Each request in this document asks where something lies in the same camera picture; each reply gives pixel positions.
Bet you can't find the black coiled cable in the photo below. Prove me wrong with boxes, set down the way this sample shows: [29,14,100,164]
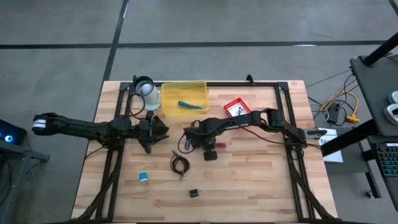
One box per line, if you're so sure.
[169,149,191,183]

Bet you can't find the black keyboard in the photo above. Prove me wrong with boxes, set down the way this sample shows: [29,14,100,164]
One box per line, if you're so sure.
[374,142,398,179]

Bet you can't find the yellow extension cable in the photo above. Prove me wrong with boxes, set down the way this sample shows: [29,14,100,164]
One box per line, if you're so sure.
[320,78,361,124]

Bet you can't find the blue marker pen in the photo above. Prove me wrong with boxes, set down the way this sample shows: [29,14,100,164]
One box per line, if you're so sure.
[177,100,204,111]

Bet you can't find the dark grey desk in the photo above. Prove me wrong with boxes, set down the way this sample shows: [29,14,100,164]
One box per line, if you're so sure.
[349,55,398,138]

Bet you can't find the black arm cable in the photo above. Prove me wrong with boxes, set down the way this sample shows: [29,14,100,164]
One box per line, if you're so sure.
[126,92,147,119]
[177,133,195,154]

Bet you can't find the yellow plastic bin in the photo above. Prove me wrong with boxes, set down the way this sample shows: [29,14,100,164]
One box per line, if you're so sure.
[160,80,210,118]

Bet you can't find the computer with blue light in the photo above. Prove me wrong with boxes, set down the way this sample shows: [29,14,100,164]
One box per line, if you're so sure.
[0,119,28,146]

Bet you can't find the white cylindrical container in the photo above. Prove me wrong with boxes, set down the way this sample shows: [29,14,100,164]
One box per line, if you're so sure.
[133,75,162,111]

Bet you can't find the red plastic basket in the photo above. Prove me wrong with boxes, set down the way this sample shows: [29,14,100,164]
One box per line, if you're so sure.
[223,96,252,119]

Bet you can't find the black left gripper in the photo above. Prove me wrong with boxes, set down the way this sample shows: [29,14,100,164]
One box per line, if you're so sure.
[137,110,170,155]

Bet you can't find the black power strip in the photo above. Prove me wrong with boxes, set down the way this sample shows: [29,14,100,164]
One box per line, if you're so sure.
[327,101,342,124]

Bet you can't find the black handheld tool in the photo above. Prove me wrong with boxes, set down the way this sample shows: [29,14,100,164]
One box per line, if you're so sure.
[305,128,325,139]

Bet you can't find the black metal table frame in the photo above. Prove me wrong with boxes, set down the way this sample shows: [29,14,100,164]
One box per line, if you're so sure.
[70,73,340,223]

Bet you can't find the white paper sheet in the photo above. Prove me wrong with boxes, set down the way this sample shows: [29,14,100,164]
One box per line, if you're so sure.
[318,127,345,164]

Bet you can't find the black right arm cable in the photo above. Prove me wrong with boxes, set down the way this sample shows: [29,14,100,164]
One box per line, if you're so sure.
[177,133,195,154]

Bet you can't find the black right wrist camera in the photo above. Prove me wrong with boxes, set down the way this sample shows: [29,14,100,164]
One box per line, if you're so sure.
[203,149,218,162]

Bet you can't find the black slanted pole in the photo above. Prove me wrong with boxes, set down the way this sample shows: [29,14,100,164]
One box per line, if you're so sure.
[361,32,398,68]

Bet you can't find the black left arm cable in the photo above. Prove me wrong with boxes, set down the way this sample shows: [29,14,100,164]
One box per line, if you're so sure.
[126,92,147,119]

